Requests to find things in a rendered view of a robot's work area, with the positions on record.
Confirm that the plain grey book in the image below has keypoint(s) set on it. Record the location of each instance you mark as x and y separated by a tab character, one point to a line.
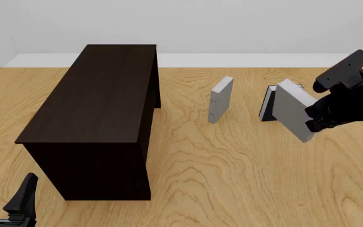
290	111

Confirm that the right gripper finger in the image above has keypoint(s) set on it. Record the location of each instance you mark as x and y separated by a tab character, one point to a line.
314	110
316	125

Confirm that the grey book with dotted spine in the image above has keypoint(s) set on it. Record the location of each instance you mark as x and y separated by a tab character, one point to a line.
219	104

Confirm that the dark brown wooden cabinet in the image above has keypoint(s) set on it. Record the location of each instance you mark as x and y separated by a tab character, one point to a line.
99	99

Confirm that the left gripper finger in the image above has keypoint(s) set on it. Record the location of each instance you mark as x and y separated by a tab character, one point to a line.
22	198

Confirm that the black book with white pages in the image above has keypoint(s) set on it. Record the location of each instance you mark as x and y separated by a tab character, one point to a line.
267	106

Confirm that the flat plate on black stalk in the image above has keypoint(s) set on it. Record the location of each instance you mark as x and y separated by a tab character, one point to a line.
342	71

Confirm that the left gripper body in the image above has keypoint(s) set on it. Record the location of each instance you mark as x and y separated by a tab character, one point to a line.
2	222

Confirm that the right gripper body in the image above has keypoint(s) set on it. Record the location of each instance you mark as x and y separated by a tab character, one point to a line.
342	110

